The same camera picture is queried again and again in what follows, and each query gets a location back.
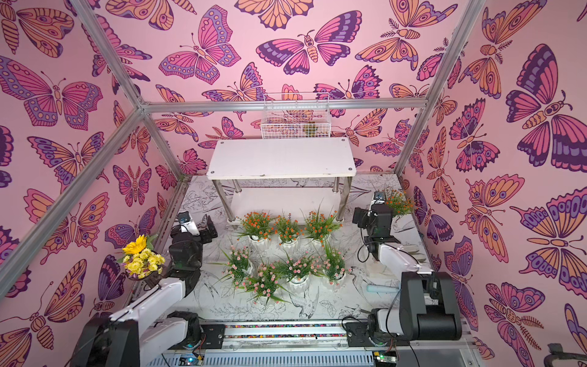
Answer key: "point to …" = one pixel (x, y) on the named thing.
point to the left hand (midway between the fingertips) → (198, 217)
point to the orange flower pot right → (319, 226)
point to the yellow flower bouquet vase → (140, 260)
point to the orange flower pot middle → (288, 232)
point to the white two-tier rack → (282, 176)
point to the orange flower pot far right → (399, 203)
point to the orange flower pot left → (258, 229)
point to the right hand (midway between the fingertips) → (374, 209)
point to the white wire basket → (296, 116)
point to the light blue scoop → (382, 289)
